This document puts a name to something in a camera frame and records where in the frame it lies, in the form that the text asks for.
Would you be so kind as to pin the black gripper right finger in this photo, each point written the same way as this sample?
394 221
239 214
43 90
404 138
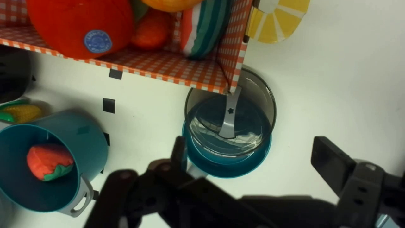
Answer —
337 164

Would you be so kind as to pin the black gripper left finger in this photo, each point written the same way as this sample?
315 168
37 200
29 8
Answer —
178 152

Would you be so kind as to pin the small blue pan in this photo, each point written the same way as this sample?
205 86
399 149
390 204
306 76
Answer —
229 168

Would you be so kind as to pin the teal toy pot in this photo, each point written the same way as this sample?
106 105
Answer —
86 139

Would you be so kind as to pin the small black tape square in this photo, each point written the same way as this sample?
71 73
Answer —
106 138
115 73
109 105

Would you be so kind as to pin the red checkered cardboard box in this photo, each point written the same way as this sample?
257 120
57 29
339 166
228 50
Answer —
168 69

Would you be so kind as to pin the small red toy tomato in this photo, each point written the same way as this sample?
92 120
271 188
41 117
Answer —
152 30

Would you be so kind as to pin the toy watermelon slice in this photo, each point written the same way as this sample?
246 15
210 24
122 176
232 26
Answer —
206 26

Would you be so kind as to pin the toy strawberry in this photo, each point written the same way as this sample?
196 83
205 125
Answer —
48 162

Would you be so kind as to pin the large orange toy fruit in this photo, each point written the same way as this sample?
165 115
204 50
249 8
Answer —
168 3

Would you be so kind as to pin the toy lemon slice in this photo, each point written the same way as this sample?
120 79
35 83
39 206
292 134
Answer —
276 25

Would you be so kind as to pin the toy corn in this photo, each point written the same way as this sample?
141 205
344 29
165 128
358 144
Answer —
19 112

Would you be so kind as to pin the red toy apple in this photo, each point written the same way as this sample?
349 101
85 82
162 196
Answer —
71 20

